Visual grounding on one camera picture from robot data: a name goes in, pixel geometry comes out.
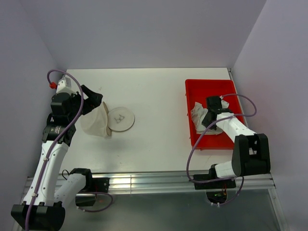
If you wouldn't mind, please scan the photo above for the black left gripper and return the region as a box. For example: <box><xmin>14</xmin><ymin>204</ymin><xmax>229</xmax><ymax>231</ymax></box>
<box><xmin>68</xmin><ymin>85</ymin><xmax>102</xmax><ymax>123</ymax></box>

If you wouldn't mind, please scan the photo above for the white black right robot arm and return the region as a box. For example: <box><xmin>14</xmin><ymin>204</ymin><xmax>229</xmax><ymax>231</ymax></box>
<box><xmin>202</xmin><ymin>96</ymin><xmax>270</xmax><ymax>188</ymax></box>

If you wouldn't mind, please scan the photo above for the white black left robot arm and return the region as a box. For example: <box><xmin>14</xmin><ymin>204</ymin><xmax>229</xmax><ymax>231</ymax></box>
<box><xmin>11</xmin><ymin>85</ymin><xmax>103</xmax><ymax>231</ymax></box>

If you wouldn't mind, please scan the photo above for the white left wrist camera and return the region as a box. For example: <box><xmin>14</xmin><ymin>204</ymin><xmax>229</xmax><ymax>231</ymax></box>
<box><xmin>50</xmin><ymin>77</ymin><xmax>74</xmax><ymax>94</ymax></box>

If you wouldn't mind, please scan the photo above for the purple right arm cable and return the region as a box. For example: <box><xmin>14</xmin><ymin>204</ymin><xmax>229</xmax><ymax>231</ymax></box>
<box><xmin>186</xmin><ymin>93</ymin><xmax>257</xmax><ymax>207</ymax></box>

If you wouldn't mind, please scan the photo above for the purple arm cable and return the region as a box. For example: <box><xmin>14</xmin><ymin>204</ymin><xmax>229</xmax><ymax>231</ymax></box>
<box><xmin>24</xmin><ymin>69</ymin><xmax>114</xmax><ymax>231</ymax></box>
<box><xmin>186</xmin><ymin>93</ymin><xmax>257</xmax><ymax>207</ymax></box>

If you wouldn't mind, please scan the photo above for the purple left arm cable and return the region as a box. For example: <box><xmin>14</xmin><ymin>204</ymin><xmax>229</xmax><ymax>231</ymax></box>
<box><xmin>24</xmin><ymin>69</ymin><xmax>114</xmax><ymax>231</ymax></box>

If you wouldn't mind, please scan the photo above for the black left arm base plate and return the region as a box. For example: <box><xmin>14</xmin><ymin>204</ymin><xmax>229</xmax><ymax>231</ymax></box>
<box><xmin>75</xmin><ymin>178</ymin><xmax>109</xmax><ymax>207</ymax></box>

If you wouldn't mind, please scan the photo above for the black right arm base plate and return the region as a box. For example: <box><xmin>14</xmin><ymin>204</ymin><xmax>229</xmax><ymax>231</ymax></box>
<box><xmin>193</xmin><ymin>173</ymin><xmax>237</xmax><ymax>191</ymax></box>

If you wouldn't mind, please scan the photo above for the aluminium mounting rail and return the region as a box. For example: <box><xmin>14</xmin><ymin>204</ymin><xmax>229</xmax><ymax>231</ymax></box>
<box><xmin>22</xmin><ymin>171</ymin><xmax>276</xmax><ymax>198</ymax></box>

